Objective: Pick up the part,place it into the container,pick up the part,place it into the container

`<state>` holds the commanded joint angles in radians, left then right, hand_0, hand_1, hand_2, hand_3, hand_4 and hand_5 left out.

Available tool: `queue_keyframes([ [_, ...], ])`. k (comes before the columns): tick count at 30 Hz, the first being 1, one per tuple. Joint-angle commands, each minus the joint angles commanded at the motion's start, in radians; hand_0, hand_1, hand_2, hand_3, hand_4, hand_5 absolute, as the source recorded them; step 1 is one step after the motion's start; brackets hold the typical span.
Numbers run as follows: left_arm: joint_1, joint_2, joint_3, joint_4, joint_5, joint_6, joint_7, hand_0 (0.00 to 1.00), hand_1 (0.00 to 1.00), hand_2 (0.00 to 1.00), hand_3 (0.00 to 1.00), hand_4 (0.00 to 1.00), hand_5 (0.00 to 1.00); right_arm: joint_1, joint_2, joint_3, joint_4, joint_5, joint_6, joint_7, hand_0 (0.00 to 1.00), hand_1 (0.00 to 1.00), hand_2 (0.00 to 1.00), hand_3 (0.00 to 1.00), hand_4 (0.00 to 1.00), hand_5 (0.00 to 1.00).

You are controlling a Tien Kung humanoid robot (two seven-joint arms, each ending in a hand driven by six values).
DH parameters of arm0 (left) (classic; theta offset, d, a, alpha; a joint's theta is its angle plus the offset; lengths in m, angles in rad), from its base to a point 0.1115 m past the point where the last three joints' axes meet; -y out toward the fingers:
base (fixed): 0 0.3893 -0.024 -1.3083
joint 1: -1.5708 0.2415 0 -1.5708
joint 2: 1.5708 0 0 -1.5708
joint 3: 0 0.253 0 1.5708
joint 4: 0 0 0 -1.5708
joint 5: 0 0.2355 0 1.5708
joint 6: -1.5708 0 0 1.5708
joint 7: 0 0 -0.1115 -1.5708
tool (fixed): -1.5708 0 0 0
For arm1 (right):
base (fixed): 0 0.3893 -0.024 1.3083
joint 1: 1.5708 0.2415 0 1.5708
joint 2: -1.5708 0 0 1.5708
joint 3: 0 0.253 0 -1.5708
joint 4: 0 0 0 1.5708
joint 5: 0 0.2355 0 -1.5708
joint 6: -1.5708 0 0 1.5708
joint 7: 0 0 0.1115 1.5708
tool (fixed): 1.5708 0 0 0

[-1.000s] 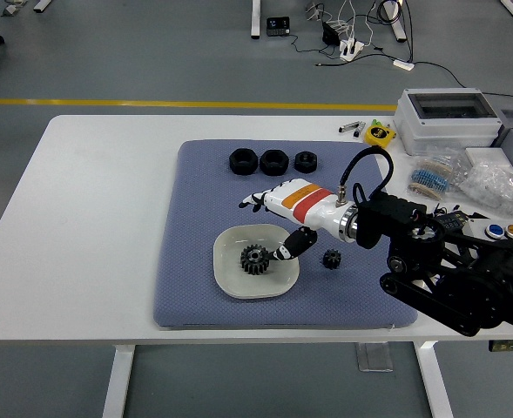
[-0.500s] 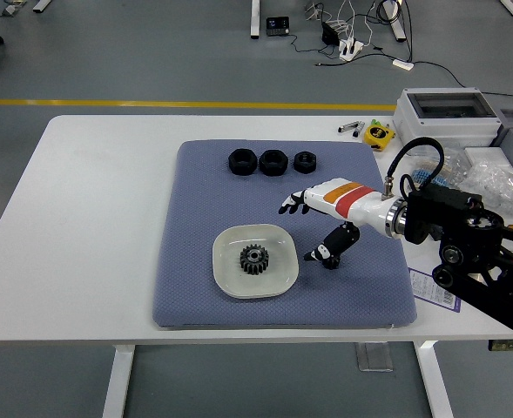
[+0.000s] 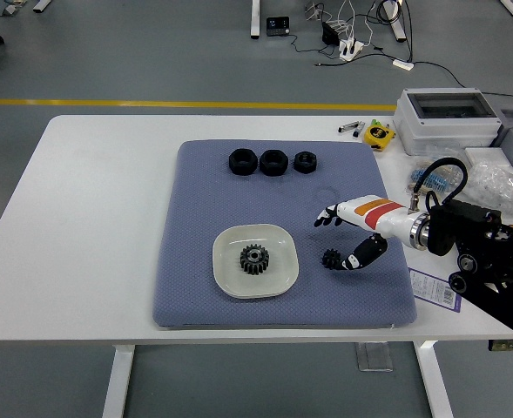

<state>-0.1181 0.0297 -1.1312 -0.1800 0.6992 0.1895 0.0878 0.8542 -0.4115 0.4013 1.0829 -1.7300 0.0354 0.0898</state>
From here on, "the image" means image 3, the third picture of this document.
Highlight black handheld device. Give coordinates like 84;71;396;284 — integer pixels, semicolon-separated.
266;16;292;37

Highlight small black gear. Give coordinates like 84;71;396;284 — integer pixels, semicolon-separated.
321;248;344;272

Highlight purple-edged label card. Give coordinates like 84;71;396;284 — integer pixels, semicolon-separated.
407;266;463;314

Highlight white table leg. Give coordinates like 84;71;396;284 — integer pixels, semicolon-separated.
102;344;136;418
414;340;456;418

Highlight blue-grey quilted mat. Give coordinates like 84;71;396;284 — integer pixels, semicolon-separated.
152;138;418;331

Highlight white square plate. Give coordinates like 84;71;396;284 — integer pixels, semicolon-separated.
212;223;300;300

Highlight large black gear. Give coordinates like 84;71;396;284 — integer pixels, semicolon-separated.
238;243;272;277

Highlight yellow tape measure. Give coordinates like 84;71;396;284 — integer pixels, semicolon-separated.
362;124;396;152

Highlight long black cable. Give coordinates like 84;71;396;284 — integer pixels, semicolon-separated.
412;60;513;107

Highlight clear plastic bracket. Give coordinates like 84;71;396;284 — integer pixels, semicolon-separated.
354;342;394;373

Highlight grey electrical enclosure box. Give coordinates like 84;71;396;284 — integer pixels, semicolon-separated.
392;87;501;157

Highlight white power strip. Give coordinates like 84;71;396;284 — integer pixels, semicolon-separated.
338;37;364;62

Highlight black power adapter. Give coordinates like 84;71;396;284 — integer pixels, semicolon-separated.
321;21;341;46

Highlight flat white block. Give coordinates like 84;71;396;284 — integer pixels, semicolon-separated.
463;146;513;170

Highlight large black hex nut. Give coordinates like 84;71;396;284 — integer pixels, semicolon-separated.
259;149;289;177
228;147;259;177

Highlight small black hex nut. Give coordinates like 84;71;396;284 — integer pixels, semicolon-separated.
293;150;318;174

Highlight clear bag of white parts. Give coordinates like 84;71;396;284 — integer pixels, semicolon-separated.
463;159;513;219

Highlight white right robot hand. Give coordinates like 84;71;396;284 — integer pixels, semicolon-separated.
314;195;419;272

